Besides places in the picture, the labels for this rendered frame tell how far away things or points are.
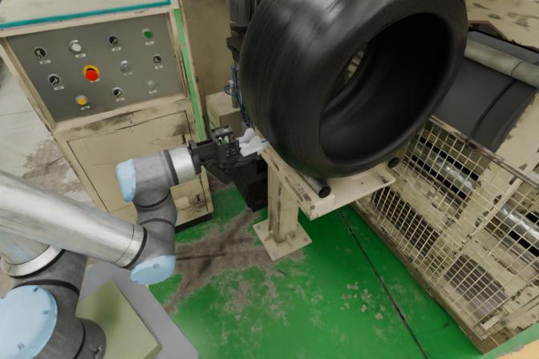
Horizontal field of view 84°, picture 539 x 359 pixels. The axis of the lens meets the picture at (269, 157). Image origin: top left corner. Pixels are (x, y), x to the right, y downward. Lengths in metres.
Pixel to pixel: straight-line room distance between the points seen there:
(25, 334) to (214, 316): 1.00
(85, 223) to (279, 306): 1.24
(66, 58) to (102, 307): 0.84
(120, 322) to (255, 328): 0.76
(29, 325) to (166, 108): 0.87
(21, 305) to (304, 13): 0.87
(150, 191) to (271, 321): 1.12
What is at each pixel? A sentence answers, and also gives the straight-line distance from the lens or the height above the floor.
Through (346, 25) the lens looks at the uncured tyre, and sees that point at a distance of 0.64.
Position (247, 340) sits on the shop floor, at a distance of 1.67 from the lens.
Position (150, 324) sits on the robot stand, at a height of 0.60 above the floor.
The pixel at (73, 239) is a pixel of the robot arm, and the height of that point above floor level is 1.13.
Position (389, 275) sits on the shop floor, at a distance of 1.90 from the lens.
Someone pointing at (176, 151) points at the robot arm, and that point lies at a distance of 0.73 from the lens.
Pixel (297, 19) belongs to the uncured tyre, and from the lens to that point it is 0.67.
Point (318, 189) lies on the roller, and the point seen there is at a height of 0.91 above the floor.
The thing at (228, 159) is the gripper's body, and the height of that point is 1.08.
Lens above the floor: 1.60
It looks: 43 degrees down
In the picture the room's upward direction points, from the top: straight up
